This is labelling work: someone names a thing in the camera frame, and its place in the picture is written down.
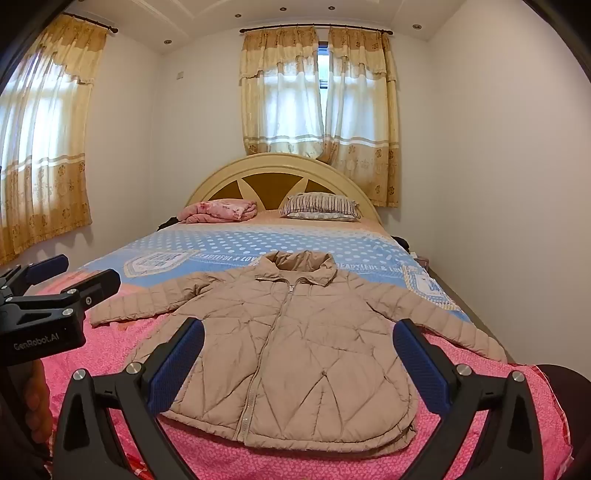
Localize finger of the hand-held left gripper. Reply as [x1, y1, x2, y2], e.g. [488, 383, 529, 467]
[8, 269, 122, 319]
[0, 255, 70, 296]

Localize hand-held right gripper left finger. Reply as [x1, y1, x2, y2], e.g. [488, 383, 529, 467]
[53, 318, 206, 480]

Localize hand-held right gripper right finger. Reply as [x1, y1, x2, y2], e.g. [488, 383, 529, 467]
[392, 318, 539, 480]

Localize beige puffer jacket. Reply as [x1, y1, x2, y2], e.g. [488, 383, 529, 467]
[90, 250, 509, 450]

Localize person's left hand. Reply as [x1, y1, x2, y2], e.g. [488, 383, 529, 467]
[23, 360, 52, 446]

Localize wide yellow sheer curtain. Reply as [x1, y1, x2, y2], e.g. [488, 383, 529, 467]
[0, 14, 108, 266]

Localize red plaid sheet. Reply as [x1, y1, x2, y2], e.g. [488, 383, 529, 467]
[121, 455, 153, 480]

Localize blue pink printed bedspread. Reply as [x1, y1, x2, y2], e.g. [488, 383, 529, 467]
[34, 210, 573, 480]

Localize dark maroon cloth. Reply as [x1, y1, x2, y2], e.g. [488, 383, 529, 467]
[536, 364, 585, 462]

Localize pink floral folded blanket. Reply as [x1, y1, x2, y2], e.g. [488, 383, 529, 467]
[178, 199, 258, 225]

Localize striped pillow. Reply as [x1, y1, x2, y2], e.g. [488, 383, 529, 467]
[279, 192, 362, 221]

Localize cream wooden bed headboard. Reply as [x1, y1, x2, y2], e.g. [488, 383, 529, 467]
[185, 154, 383, 222]

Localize short dark curtain rod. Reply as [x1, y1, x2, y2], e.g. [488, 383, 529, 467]
[62, 12, 119, 34]

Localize recessed ceiling spotlights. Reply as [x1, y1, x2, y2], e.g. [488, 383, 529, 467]
[65, 0, 423, 47]

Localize yellow sheer curtain panel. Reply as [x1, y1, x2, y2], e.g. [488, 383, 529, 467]
[323, 27, 402, 208]
[239, 27, 329, 162]

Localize long dark curtain rod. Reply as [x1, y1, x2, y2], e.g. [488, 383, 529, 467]
[239, 27, 393, 36]

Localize window frame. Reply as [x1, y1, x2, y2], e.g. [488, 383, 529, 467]
[318, 41, 331, 88]

